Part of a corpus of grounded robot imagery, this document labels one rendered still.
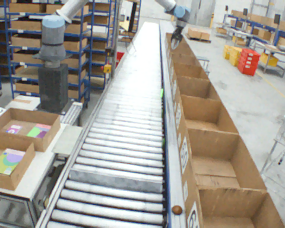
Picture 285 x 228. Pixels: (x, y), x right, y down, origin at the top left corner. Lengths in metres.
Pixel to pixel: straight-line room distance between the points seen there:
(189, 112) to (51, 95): 0.99
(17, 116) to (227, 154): 1.37
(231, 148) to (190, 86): 0.80
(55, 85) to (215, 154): 1.15
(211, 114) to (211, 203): 0.80
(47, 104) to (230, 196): 1.39
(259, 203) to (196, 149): 0.44
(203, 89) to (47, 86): 1.22
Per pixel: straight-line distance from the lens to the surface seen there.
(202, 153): 1.25
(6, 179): 1.18
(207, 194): 0.88
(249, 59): 6.83
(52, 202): 1.14
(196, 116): 1.58
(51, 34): 1.63
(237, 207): 0.98
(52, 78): 1.69
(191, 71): 2.28
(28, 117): 1.68
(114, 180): 1.17
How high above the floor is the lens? 1.62
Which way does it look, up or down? 29 degrees down
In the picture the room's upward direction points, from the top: 8 degrees clockwise
